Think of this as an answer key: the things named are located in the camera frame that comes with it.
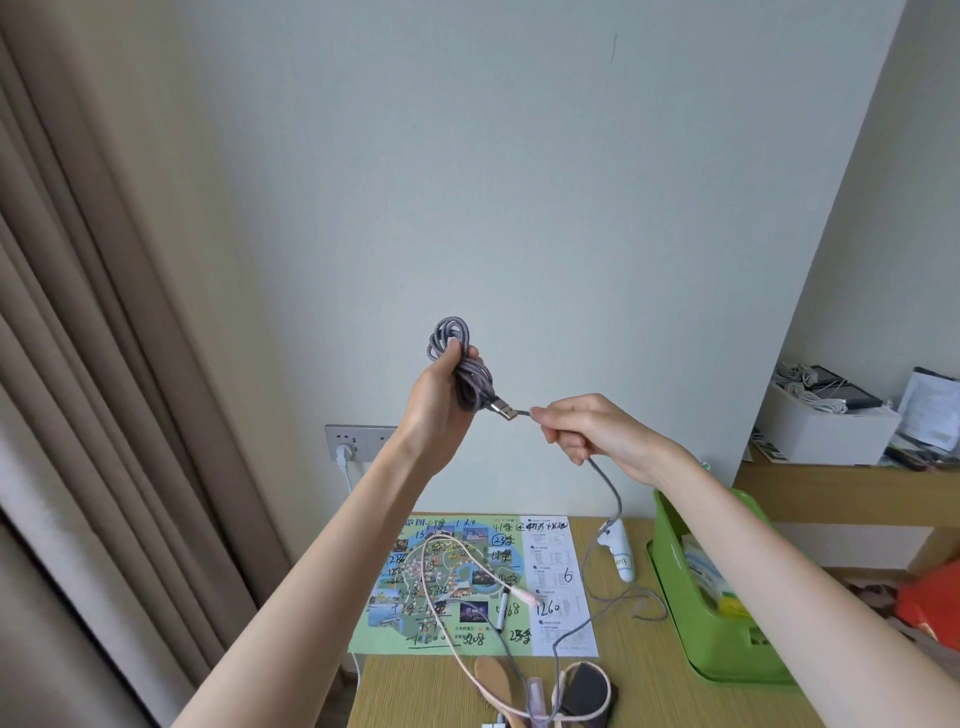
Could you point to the person's right hand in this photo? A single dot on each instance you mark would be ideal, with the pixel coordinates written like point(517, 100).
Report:
point(607, 435)

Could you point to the person's left hand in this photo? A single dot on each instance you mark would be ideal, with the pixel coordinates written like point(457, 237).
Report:
point(427, 409)

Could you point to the person's right fingers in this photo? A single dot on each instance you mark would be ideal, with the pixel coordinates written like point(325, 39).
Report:
point(566, 420)

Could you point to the person's left fingers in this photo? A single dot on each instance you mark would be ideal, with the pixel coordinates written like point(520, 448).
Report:
point(466, 354)

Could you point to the person's left forearm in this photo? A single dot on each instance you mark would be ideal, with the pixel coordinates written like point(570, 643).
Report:
point(337, 570)

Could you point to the person's right forearm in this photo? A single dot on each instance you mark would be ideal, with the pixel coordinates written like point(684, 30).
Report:
point(780, 592)

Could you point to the white handheld device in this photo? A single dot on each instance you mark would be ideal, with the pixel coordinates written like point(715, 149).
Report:
point(619, 555)

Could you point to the printed map sheet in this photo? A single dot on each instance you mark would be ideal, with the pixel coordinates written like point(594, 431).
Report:
point(551, 577)

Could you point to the gray marker pen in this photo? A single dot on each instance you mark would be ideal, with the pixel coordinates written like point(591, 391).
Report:
point(503, 609)

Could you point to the white blue packet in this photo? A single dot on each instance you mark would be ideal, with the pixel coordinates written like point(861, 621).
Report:
point(703, 574)

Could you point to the green plastic basket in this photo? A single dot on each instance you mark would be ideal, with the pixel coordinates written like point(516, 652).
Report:
point(697, 630)

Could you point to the white storage box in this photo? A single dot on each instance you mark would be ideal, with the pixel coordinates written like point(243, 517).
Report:
point(825, 435)

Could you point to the wooden oval brush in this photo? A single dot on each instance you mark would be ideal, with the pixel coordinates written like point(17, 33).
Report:
point(496, 679)

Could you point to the black oval pad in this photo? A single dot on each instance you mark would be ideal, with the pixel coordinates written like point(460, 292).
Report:
point(586, 690)

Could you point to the clear pink tube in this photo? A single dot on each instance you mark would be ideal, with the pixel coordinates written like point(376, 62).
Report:
point(536, 701)

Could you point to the wooden side shelf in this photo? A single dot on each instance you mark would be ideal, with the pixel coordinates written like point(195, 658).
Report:
point(840, 495)

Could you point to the black flat device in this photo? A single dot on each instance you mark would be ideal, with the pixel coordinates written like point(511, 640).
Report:
point(851, 391)

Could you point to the white paper sheets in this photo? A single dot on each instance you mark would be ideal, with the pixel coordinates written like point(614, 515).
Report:
point(930, 412)

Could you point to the beige curtain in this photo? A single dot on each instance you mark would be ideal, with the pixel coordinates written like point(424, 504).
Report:
point(90, 360)

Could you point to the red plastic bag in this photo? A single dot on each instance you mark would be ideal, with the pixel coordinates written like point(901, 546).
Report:
point(934, 600)

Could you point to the gray wall socket plate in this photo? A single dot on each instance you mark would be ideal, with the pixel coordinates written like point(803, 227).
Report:
point(369, 439)

